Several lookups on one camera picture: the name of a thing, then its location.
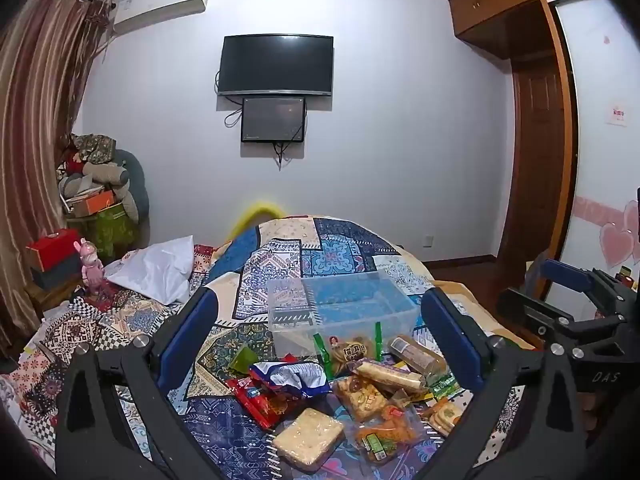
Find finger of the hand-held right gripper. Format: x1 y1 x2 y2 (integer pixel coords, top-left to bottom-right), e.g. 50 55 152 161
496 287 576 349
541 259 599 294

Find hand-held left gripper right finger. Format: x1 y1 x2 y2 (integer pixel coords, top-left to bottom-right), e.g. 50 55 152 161
422 287 588 480

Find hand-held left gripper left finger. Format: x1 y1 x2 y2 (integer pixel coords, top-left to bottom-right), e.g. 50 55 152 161
55 287 221 480

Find brown cookie roll packet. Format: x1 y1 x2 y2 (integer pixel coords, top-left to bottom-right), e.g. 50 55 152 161
389 335 447 376

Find long biscuit packet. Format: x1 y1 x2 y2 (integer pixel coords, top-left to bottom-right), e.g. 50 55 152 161
352 358 428 395

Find red snack packet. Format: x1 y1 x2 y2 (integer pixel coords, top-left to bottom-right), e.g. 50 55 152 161
226 377 301 431

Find green-edged pastry packet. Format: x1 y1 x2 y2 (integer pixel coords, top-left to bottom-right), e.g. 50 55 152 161
313 324 385 378

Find orange biscuit packet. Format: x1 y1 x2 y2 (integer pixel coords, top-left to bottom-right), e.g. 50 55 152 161
332 376 392 422

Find clear plastic storage box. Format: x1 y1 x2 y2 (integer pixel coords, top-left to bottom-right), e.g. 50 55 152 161
266 269 421 357

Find beige square cracker packet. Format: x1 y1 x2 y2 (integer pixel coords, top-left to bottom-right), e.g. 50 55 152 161
272 407 346 472

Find small green snack packet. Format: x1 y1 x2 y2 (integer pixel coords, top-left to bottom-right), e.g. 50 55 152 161
429 376 461 400

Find green triangular snack packet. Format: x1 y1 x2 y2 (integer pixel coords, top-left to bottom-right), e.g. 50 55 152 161
230 345 260 375

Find small round cracker packet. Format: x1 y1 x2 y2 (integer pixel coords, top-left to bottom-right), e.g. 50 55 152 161
425 399 465 436

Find white pillow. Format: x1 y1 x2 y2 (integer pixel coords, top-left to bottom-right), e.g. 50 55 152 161
102 235 197 306

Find blue and white snack bag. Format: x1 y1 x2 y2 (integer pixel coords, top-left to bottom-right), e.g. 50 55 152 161
249 360 333 401

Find patchwork printed blanket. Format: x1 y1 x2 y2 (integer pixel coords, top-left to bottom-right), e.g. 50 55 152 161
0 215 541 480

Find orange fried snack packet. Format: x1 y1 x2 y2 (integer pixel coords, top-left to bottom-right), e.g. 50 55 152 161
354 406 423 463

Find brown wooden door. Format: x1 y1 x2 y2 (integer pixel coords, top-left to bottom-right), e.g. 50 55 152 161
497 0 580 288

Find pink toy figure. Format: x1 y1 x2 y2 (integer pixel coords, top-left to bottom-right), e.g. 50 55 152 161
74 238 107 295

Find yellow curved object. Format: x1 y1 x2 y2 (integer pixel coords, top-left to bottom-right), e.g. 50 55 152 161
222 201 290 242

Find white wardrobe door heart stickers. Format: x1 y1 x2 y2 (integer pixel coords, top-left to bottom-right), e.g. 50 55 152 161
552 0 640 293

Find grey box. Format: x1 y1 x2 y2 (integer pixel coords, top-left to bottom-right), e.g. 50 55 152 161
30 255 85 290

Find red box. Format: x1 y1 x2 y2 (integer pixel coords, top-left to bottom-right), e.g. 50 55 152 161
26 228 84 267

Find orange cardboard box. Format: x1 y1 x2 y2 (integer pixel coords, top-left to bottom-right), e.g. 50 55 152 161
72 191 115 216

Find patterned folded cloth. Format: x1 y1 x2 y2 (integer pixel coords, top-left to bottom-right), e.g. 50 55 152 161
69 133 119 165

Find striped brown curtain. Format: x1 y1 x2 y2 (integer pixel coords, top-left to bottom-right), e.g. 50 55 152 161
0 0 117 358

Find wooden overhead cabinet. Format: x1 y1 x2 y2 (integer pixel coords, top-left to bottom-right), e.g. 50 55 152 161
447 0 596 61

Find white air conditioner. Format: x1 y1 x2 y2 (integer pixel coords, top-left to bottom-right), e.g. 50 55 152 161
112 0 207 35

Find black monitor cable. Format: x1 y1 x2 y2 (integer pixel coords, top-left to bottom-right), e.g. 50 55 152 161
271 141 297 167

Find small black wall monitor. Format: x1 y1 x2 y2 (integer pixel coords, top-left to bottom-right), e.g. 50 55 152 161
241 97 307 144

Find wall-mounted black television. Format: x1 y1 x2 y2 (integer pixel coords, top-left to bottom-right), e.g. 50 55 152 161
218 35 335 97

